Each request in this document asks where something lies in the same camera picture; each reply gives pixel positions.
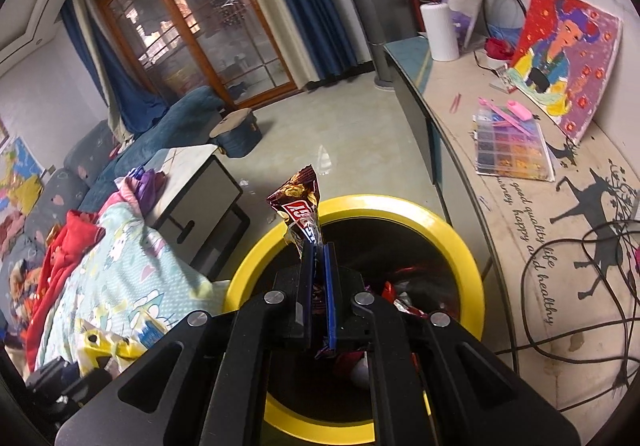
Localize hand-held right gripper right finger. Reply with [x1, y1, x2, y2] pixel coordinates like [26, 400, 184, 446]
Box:
[322, 243, 581, 446]

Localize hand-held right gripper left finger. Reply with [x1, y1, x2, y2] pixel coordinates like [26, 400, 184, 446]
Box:
[55, 241, 321, 446]

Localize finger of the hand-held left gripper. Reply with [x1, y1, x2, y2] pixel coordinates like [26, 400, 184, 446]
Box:
[70, 366, 115, 394]
[27, 358, 71, 384]

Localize yellow blue snack packet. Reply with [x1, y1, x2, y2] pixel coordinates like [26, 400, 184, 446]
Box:
[80, 311, 171, 374]

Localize brown snack packet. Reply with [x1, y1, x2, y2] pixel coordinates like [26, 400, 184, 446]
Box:
[266, 165, 346, 361]

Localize yellow rimmed trash bin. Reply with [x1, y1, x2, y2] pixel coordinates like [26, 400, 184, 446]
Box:
[221, 194, 486, 444]

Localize colourful patterned cloth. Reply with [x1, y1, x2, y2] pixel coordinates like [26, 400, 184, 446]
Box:
[0, 256, 46, 327]

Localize cartoon cat printed blanket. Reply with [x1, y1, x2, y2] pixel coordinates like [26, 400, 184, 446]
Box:
[25, 203, 231, 372]

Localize red blanket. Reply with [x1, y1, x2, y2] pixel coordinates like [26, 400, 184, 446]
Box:
[20, 211, 106, 367]

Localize pink clothes pile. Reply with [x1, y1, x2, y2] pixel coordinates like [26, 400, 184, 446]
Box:
[0, 208, 28, 252]

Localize round blue stool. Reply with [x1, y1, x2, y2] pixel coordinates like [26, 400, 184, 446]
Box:
[209, 108, 263, 158]

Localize white topped coffee table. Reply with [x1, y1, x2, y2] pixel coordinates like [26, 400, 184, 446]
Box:
[145, 143, 251, 277]

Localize television cabinet with printed mat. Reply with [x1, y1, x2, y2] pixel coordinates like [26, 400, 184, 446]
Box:
[382, 36, 640, 427]

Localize pink purple clothes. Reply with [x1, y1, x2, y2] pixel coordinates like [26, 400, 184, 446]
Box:
[115, 166, 168, 212]

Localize country map poster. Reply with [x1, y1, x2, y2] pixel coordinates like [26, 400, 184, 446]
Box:
[0, 136, 43, 217]

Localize blue sofa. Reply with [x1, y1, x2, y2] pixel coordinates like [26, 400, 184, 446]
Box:
[0, 86, 226, 277]

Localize clear bead organiser box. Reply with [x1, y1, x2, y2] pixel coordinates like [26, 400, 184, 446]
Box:
[472, 105, 557, 183]

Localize pink bead tray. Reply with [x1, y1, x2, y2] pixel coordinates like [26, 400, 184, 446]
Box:
[506, 99, 533, 122]

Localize blue curtain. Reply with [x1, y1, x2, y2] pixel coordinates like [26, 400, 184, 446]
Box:
[60, 0, 168, 137]
[247, 0, 358, 82]

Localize white cylinder vase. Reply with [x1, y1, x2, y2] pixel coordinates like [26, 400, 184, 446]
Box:
[419, 2, 460, 62]

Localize grey tower air conditioner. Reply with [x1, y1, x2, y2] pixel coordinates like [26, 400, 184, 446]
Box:
[320, 0, 426, 91]

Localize wooden sliding glass door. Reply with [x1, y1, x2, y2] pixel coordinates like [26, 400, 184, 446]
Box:
[87, 0, 301, 109]

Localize white canvas board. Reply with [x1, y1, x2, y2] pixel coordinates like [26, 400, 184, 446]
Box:
[447, 0, 488, 52]

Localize colourful portrait painting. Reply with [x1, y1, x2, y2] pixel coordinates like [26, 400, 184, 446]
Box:
[502, 0, 623, 147]

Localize beige curtain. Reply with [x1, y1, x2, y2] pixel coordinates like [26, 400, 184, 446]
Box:
[70, 0, 126, 142]

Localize black cabinet cables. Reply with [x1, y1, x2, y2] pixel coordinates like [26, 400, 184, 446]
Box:
[495, 216, 640, 414]

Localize basket with black handle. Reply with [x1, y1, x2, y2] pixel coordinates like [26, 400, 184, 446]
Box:
[482, 0, 531, 59]

